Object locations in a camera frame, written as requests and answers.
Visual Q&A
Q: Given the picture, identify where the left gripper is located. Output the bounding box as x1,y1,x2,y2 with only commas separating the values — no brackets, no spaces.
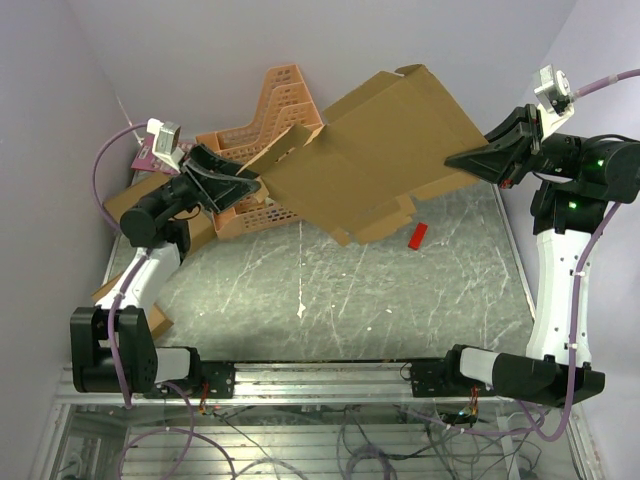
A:
148,143,264,218

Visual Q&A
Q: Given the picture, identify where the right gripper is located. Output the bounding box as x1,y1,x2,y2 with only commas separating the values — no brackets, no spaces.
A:
444,102,596,189

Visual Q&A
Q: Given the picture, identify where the brown cardboard box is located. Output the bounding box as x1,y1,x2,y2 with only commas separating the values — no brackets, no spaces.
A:
249,64,487,246

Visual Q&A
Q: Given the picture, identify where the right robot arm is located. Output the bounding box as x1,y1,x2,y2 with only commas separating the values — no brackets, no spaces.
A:
440,104,639,407

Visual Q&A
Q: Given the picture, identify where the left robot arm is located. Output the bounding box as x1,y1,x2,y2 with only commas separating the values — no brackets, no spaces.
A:
70,144,261,400

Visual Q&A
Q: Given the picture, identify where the large folded cardboard box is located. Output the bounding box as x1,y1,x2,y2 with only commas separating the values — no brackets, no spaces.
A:
104,172,216,256

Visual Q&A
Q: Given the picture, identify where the small folded cardboard box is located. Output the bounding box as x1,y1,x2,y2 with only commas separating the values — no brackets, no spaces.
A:
91,274,174,341

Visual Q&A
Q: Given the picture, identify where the pink sticker sheet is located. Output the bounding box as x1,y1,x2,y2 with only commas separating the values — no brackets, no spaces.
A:
131,135,178,175

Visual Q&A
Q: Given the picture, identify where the orange plastic file organizer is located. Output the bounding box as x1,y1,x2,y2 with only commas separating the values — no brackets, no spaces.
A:
196,64,322,240

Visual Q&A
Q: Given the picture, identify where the red rectangular block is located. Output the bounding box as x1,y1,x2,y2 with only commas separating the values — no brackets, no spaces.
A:
408,222,428,250

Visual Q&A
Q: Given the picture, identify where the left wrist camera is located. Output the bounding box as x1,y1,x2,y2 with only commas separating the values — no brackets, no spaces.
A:
146,118,184,171

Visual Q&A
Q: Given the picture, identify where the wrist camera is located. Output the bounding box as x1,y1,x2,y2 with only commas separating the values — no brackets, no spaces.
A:
146,118,184,171
534,64,575,140

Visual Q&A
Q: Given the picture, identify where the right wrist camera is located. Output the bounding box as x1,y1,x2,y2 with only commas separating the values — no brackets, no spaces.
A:
534,64,575,140

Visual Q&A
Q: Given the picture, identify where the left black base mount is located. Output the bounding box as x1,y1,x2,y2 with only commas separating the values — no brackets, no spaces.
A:
202,361,236,400

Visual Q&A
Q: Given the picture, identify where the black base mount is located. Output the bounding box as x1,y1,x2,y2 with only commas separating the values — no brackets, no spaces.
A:
202,361,236,400
400,359,494,399

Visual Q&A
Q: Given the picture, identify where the aluminium mounting rail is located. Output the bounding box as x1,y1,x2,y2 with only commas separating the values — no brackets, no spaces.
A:
59,360,501,401

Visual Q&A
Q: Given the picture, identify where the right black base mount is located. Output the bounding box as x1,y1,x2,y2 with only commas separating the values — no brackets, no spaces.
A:
400,359,494,399

